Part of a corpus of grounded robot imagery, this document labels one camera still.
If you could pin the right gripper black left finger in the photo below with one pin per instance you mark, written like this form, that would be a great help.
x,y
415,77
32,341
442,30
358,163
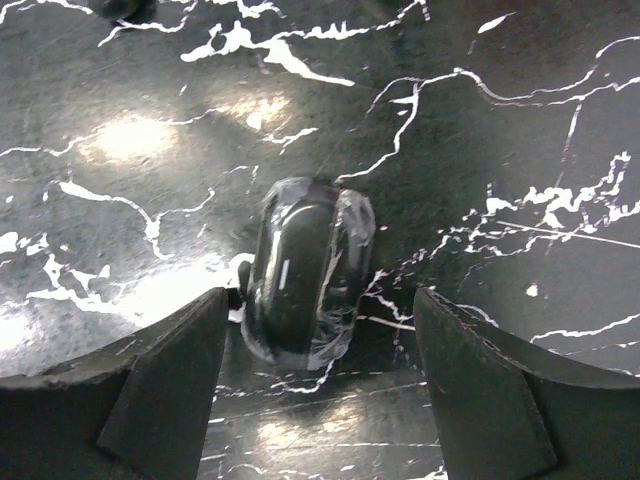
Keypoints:
x,y
137,408

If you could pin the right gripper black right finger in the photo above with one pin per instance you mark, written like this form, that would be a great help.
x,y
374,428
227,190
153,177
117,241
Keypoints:
x,y
507,409

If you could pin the black earbud charging case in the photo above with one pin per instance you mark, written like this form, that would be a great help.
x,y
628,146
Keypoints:
x,y
308,274

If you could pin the black wireless earbud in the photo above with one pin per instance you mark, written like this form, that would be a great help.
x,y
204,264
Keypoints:
x,y
113,10

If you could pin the black marble pattern mat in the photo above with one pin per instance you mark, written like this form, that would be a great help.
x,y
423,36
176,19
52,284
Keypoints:
x,y
498,142

